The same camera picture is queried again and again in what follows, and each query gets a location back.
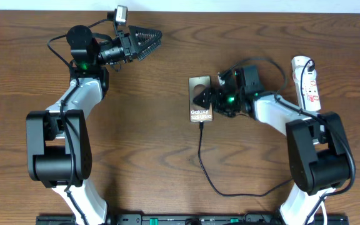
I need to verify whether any white charger plug adapter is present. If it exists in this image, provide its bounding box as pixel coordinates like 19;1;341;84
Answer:
292;66;317;83

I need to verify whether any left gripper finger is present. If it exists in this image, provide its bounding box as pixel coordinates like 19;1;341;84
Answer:
128;26;163;50
137;40;161;61

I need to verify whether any black USB charging cable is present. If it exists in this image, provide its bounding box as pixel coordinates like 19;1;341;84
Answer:
197;59;316;198

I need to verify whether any black right camera cable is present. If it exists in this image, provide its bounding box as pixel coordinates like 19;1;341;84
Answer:
219;56;356;225

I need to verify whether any white power strip cord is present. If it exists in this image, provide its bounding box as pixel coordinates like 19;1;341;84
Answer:
319;199;328;225

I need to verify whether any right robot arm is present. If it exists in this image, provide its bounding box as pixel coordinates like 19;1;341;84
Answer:
189;57;356;224

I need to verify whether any white power strip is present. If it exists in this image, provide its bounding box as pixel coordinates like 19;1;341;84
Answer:
291;56;321;112

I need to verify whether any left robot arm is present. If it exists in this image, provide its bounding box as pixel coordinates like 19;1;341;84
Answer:
26;25;163;224

